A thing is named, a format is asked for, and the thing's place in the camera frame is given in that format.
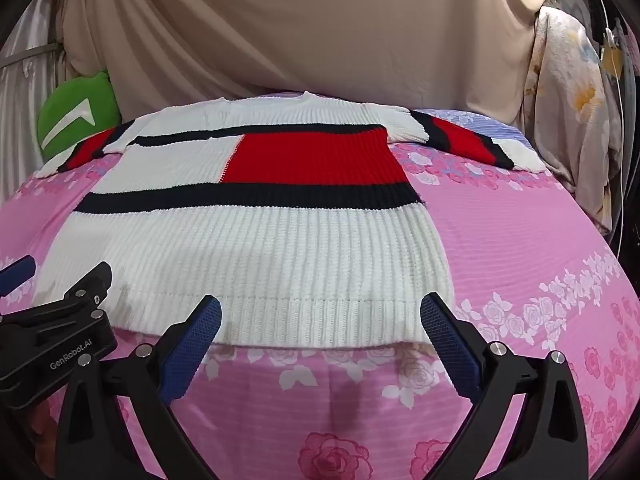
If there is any beige curtain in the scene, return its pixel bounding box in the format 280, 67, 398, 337
60, 0, 546, 126

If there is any cream floral cloth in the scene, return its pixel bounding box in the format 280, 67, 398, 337
522, 7, 626, 236

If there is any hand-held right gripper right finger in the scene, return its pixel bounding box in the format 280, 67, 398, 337
420, 292, 590, 480

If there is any yellowish hanging tag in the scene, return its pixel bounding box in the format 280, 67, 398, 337
602, 27, 625, 78

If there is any pink floral bed sheet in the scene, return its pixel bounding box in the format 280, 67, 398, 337
0, 91, 636, 480

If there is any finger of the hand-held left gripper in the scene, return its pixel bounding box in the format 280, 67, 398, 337
0, 255, 37, 297
30, 261, 113, 314

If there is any white cable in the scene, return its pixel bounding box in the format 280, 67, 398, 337
589, 0, 628, 241

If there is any green plush pillow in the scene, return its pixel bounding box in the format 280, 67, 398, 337
37, 71, 122, 163

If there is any grey silky curtain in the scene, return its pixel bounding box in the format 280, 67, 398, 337
0, 0, 71, 201

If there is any white red navy knit sweater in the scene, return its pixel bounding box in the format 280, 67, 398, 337
35, 91, 546, 348

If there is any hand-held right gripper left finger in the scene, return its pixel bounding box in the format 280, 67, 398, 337
55, 295, 223, 480

